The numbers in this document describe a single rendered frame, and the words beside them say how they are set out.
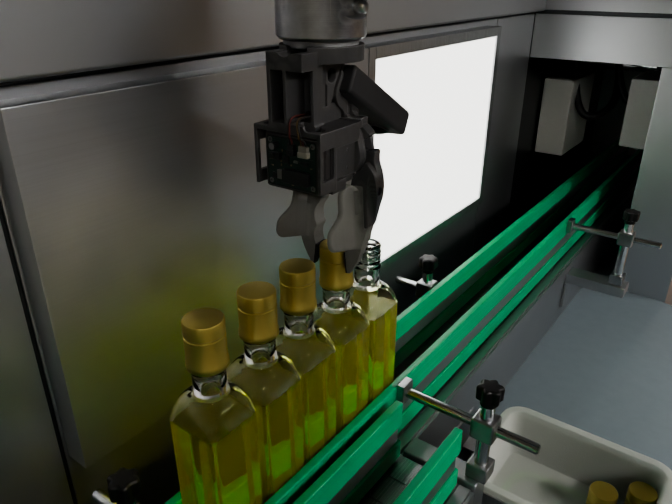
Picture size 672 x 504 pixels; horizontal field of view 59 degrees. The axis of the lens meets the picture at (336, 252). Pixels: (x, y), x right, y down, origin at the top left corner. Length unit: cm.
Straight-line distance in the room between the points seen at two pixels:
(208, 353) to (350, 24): 28
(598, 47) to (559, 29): 9
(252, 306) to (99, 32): 25
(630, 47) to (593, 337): 58
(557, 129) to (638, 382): 66
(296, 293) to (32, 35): 29
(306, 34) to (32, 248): 27
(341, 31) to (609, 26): 96
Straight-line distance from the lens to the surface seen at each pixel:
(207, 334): 47
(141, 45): 56
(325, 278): 59
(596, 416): 109
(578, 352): 124
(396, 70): 87
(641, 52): 138
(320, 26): 48
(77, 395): 60
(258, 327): 51
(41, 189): 51
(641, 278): 149
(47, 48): 52
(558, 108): 156
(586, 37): 140
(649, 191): 142
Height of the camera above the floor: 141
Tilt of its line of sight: 25 degrees down
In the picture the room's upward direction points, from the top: straight up
